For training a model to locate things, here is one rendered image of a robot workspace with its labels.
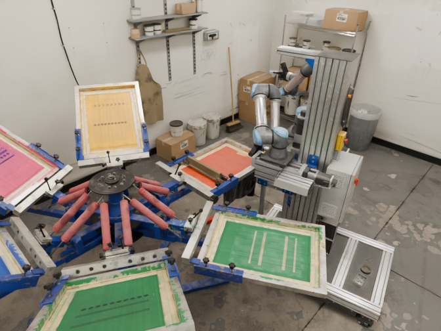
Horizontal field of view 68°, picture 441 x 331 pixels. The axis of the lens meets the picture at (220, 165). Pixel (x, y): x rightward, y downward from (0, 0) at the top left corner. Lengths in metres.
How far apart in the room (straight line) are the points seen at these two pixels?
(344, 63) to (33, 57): 3.03
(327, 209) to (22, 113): 3.23
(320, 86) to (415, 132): 3.52
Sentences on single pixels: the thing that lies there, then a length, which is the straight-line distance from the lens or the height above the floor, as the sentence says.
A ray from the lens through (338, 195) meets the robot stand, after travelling 2.75.
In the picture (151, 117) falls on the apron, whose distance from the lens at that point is 4.82.
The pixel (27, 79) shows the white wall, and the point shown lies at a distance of 4.04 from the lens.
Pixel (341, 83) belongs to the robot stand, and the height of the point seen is 1.87.
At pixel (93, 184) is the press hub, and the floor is 1.31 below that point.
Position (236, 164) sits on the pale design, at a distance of 3.04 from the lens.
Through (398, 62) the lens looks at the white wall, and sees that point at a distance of 5.66.
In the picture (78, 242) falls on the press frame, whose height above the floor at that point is 1.03.
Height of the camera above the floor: 2.58
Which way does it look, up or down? 32 degrees down
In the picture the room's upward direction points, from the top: 1 degrees clockwise
